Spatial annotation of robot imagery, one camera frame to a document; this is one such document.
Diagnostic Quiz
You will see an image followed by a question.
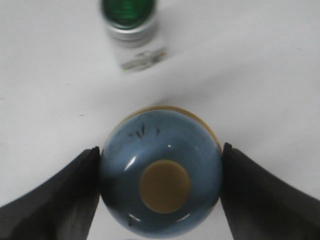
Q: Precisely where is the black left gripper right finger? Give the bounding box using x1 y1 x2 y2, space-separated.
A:
220 143 320 240

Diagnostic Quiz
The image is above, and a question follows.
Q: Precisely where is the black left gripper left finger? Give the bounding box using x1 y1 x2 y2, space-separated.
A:
0 147 100 240

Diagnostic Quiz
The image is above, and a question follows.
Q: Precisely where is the blue desk bell cream base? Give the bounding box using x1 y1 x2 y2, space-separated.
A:
98 106 223 239

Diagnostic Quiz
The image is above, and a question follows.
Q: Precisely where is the green pushbutton switch white body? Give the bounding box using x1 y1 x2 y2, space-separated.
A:
100 0 167 72

